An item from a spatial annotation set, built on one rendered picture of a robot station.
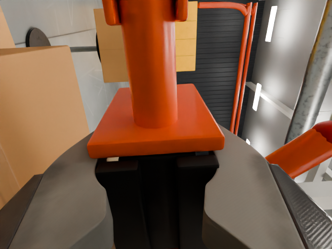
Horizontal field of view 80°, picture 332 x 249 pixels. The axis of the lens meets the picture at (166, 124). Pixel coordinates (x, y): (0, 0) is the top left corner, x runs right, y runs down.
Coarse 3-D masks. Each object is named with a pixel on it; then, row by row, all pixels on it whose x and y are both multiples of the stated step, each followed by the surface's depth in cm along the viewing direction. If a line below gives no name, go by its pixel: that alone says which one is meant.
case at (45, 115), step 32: (0, 64) 16; (32, 64) 21; (64, 64) 28; (0, 96) 16; (32, 96) 20; (64, 96) 27; (0, 128) 16; (32, 128) 20; (64, 128) 26; (0, 160) 16; (32, 160) 20; (0, 192) 16
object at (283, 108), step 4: (248, 84) 1075; (252, 84) 1057; (252, 88) 1026; (260, 92) 948; (264, 92) 946; (264, 96) 913; (268, 96) 900; (272, 96) 898; (268, 100) 881; (272, 100) 858; (276, 100) 857; (272, 104) 852; (276, 104) 823; (280, 104) 818; (284, 104) 817; (280, 108) 797; (284, 108) 784; (288, 108) 782; (284, 112) 773; (288, 112) 752; (292, 112) 750; (288, 116) 750
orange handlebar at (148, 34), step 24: (120, 0) 7; (144, 0) 7; (168, 0) 7; (120, 24) 8; (144, 24) 7; (168, 24) 8; (144, 48) 8; (168, 48) 8; (144, 72) 8; (168, 72) 8; (144, 96) 8; (168, 96) 9; (144, 120) 9; (168, 120) 9
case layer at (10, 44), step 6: (0, 6) 76; (0, 12) 76; (0, 18) 75; (0, 24) 75; (6, 24) 78; (0, 30) 75; (6, 30) 78; (0, 36) 75; (6, 36) 78; (0, 42) 75; (6, 42) 78; (12, 42) 81; (0, 48) 75
